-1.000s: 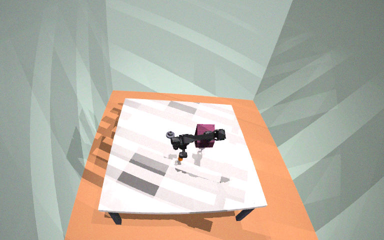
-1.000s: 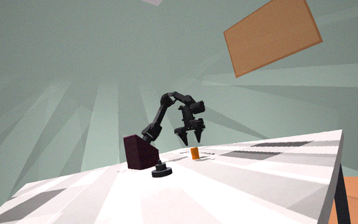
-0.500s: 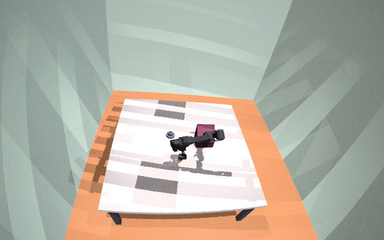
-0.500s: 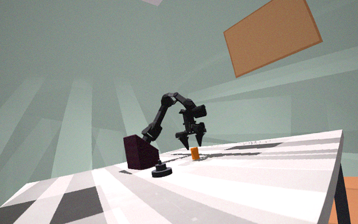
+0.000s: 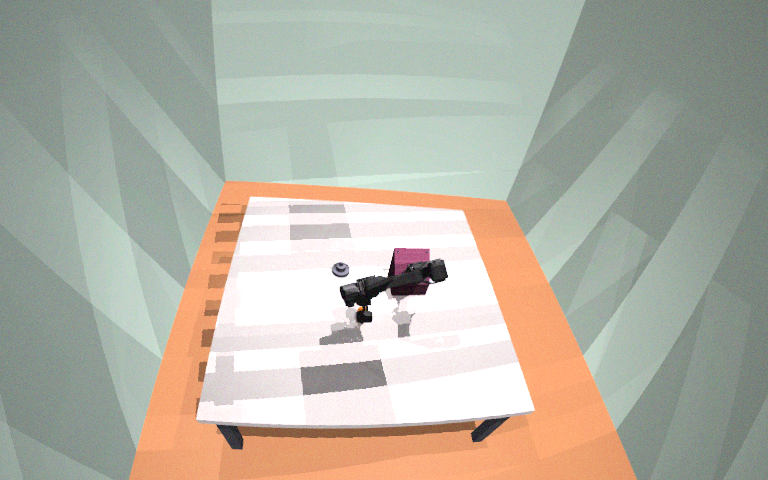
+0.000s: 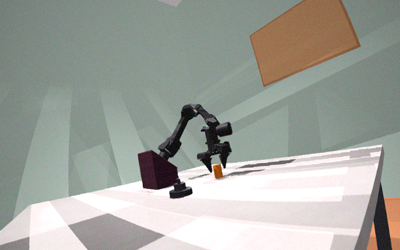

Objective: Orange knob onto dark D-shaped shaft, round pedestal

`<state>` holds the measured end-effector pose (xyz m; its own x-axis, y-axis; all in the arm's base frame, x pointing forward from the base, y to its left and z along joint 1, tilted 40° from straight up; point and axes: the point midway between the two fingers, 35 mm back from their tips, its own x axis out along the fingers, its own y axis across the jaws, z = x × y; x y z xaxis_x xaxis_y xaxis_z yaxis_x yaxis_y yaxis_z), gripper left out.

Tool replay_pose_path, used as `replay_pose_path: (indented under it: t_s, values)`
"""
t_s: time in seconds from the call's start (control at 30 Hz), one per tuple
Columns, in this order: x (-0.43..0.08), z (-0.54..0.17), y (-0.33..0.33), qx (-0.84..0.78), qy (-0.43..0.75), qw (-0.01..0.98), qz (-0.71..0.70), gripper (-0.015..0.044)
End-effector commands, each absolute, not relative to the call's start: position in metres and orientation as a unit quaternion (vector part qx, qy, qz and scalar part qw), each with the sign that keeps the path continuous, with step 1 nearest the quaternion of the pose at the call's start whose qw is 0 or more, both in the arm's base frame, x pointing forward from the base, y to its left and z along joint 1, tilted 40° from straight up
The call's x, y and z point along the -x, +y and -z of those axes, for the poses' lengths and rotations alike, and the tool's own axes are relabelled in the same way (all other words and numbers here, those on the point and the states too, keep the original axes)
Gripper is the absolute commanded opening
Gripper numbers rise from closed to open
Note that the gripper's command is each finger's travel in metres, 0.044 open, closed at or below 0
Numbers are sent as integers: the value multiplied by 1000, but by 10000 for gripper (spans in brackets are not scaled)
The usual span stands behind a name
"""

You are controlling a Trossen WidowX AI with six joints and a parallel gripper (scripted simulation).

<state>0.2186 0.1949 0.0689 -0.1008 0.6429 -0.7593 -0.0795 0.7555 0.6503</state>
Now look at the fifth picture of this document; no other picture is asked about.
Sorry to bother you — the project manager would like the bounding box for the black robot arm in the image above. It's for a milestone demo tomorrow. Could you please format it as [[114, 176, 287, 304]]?
[[339, 258, 448, 308]]

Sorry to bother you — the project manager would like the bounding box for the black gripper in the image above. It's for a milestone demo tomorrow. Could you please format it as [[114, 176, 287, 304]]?
[[356, 296, 373, 324]]

